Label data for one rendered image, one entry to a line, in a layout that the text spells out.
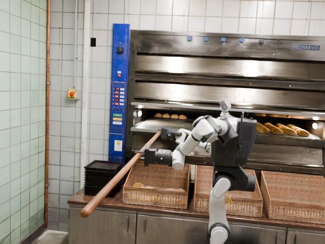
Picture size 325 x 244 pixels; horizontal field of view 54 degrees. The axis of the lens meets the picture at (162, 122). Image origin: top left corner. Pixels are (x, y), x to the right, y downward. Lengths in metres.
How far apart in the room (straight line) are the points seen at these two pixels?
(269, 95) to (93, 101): 1.68
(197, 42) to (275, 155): 1.29
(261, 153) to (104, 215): 1.54
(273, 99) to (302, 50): 0.50
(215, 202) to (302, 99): 1.40
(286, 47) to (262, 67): 0.27
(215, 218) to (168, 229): 0.60
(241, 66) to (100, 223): 1.88
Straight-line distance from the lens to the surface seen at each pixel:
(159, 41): 3.11
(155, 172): 3.13
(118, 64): 3.12
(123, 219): 2.81
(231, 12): 3.11
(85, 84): 3.23
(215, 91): 3.05
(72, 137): 3.35
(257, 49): 3.10
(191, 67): 3.03
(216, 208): 2.27
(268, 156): 3.16
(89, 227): 2.93
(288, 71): 3.13
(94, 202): 1.16
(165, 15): 3.13
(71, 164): 3.41
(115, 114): 3.13
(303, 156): 3.24
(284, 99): 3.12
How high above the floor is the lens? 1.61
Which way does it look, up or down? 7 degrees down
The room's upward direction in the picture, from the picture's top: 3 degrees clockwise
